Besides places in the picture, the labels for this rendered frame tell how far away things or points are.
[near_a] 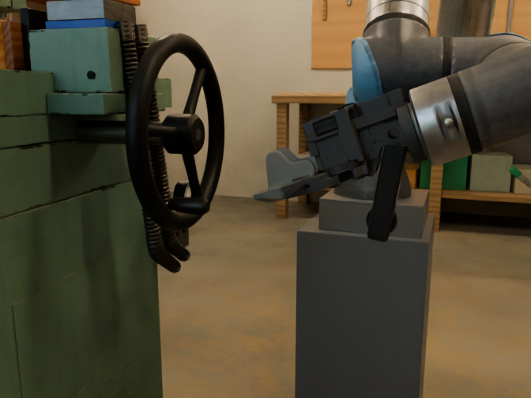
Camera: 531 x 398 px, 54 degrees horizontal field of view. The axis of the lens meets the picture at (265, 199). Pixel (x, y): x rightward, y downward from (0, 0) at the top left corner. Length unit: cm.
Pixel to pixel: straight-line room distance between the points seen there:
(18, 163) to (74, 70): 15
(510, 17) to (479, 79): 342
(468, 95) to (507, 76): 4
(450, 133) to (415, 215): 65
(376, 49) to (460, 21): 50
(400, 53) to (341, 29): 341
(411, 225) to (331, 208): 18
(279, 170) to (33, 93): 37
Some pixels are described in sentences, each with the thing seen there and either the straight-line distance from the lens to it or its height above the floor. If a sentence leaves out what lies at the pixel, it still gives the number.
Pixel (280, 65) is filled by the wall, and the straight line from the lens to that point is 422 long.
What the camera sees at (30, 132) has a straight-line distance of 79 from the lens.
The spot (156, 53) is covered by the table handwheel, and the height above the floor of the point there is 92.
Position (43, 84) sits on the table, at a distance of 82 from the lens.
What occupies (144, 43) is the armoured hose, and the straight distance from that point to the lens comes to 84.
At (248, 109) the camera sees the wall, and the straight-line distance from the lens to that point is 431.
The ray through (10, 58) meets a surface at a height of 92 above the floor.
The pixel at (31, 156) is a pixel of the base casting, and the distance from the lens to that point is 79.
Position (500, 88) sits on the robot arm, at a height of 88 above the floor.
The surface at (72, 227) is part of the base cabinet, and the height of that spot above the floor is 66.
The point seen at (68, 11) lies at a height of 98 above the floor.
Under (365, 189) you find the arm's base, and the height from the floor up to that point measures 65.
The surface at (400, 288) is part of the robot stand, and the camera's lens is 123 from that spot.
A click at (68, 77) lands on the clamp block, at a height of 89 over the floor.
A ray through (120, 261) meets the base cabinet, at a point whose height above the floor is 57.
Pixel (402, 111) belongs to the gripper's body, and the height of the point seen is 85.
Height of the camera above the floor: 87
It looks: 12 degrees down
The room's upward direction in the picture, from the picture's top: straight up
